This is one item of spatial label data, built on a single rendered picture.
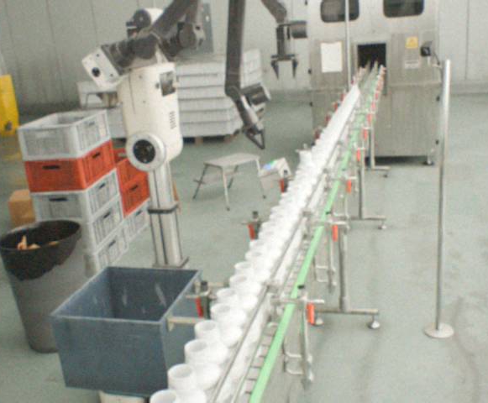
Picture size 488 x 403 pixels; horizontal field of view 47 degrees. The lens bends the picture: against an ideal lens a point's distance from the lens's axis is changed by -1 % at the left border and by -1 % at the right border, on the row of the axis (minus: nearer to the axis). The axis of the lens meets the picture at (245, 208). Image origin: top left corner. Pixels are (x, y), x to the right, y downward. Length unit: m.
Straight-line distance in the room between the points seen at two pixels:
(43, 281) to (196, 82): 5.54
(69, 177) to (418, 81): 3.78
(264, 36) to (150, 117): 9.90
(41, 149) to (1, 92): 7.66
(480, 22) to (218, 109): 5.67
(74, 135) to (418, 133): 3.78
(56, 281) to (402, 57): 4.30
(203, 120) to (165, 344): 6.94
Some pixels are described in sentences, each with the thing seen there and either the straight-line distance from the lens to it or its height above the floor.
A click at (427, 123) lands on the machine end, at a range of 6.25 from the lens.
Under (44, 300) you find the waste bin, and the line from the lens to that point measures 3.14.
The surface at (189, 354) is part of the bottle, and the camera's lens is 0.86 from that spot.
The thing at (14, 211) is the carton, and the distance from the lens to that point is 5.47.
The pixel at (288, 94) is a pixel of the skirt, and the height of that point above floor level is 0.15.
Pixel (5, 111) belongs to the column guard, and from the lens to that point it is 11.54.
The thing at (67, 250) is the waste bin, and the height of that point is 0.57.
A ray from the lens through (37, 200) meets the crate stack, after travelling 4.01.
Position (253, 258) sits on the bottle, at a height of 1.16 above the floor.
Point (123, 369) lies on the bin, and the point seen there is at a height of 0.80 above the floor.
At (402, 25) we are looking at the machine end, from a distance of 6.14.
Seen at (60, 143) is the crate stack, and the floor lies 0.98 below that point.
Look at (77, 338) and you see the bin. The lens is 1.54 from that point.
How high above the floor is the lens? 1.62
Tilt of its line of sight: 18 degrees down
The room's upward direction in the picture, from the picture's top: 5 degrees counter-clockwise
